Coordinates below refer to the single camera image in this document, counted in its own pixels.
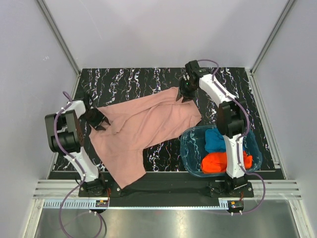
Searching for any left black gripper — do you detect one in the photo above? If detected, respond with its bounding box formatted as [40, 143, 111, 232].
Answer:
[80, 108, 108, 131]

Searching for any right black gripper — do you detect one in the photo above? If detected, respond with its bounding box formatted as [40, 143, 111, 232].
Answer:
[175, 78, 197, 104]

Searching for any pink t shirt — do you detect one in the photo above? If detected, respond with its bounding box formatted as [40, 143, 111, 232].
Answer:
[89, 87, 202, 188]

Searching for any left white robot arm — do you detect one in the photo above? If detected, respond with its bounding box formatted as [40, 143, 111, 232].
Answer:
[45, 91, 110, 196]

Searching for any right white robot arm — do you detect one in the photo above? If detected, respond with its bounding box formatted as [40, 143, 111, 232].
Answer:
[176, 60, 250, 197]

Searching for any blue transparent plastic bin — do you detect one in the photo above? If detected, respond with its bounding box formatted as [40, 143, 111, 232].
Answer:
[180, 124, 263, 178]

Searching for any blue t shirt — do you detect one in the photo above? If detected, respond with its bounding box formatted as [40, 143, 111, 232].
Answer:
[204, 127, 246, 153]

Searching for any orange t shirt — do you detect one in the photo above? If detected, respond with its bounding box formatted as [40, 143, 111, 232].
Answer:
[201, 151, 253, 174]

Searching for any left small control board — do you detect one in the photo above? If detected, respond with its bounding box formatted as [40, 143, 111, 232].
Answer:
[96, 200, 109, 207]

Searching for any small control board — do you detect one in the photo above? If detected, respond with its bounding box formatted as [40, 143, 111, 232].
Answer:
[96, 200, 109, 207]
[229, 200, 244, 210]

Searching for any right small control board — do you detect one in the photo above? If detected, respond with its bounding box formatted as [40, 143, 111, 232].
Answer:
[229, 200, 244, 210]

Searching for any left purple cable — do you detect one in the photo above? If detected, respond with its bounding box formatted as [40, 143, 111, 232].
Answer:
[53, 91, 107, 238]

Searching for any purple cable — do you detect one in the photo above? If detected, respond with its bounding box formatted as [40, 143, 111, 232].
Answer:
[53, 91, 107, 238]
[198, 59, 267, 214]

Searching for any aluminium frame rail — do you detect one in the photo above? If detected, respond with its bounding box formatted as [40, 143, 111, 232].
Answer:
[33, 179, 302, 200]

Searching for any left aluminium corner post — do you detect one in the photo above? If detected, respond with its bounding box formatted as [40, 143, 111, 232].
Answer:
[37, 0, 82, 75]

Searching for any aluminium corner post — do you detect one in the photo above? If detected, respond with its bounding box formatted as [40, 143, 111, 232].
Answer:
[37, 0, 82, 75]
[250, 0, 298, 75]

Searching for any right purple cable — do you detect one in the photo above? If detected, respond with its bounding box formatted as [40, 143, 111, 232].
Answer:
[198, 59, 267, 214]

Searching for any right aluminium corner post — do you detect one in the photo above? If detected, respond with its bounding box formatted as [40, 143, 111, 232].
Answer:
[250, 0, 298, 75]

